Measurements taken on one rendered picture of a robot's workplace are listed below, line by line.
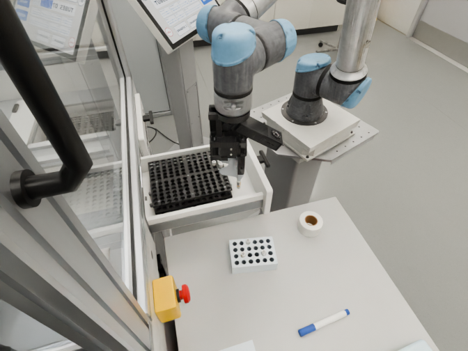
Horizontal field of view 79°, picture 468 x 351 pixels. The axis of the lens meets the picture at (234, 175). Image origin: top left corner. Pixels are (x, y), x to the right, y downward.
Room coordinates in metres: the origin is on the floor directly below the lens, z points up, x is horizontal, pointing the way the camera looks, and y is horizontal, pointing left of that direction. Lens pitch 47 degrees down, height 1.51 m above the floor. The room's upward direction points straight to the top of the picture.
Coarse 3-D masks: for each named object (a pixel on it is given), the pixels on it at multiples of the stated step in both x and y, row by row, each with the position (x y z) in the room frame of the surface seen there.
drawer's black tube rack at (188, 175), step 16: (160, 160) 0.63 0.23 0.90; (176, 160) 0.63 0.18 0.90; (192, 160) 0.63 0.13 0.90; (208, 160) 0.63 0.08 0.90; (160, 176) 0.56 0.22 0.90; (176, 176) 0.56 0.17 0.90; (192, 176) 0.57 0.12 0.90; (208, 176) 0.56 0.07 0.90; (160, 192) 0.50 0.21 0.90; (176, 192) 0.50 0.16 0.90; (192, 192) 0.50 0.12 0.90; (208, 192) 0.53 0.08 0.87; (224, 192) 0.52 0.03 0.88; (160, 208) 0.47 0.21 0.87; (176, 208) 0.47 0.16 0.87
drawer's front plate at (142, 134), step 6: (138, 96) 0.95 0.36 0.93; (138, 102) 0.91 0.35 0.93; (138, 108) 0.87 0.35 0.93; (138, 114) 0.84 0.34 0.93; (144, 114) 0.95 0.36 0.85; (138, 120) 0.80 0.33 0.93; (138, 126) 0.77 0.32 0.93; (144, 126) 0.83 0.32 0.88; (138, 132) 0.73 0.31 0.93; (144, 132) 0.77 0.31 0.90; (144, 138) 0.72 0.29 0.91; (144, 144) 0.70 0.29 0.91; (144, 150) 0.70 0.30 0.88; (144, 156) 0.70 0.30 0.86
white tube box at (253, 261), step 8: (232, 240) 0.41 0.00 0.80; (240, 240) 0.41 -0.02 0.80; (256, 240) 0.41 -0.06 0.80; (264, 240) 0.41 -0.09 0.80; (272, 240) 0.41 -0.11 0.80; (232, 248) 0.39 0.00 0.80; (240, 248) 0.39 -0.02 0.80; (248, 248) 0.39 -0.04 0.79; (256, 248) 0.39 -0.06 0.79; (264, 248) 0.39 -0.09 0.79; (272, 248) 0.39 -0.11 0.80; (232, 256) 0.36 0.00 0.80; (240, 256) 0.36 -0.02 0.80; (248, 256) 0.36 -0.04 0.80; (256, 256) 0.36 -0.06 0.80; (264, 256) 0.36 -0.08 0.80; (272, 256) 0.36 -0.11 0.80; (232, 264) 0.34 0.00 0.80; (240, 264) 0.34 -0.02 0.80; (248, 264) 0.34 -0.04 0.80; (256, 264) 0.34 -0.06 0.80; (264, 264) 0.34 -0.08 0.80; (272, 264) 0.34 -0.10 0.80; (232, 272) 0.33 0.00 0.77; (240, 272) 0.33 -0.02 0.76
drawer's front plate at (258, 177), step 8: (248, 144) 0.68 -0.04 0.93; (248, 152) 0.64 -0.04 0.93; (248, 160) 0.64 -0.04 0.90; (256, 160) 0.60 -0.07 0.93; (248, 168) 0.63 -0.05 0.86; (256, 168) 0.57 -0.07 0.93; (256, 176) 0.56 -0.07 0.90; (264, 176) 0.54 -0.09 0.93; (256, 184) 0.56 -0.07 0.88; (264, 184) 0.51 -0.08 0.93; (256, 192) 0.55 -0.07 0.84; (264, 192) 0.50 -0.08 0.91; (272, 192) 0.49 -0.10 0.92; (264, 200) 0.49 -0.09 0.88; (264, 208) 0.49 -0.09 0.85
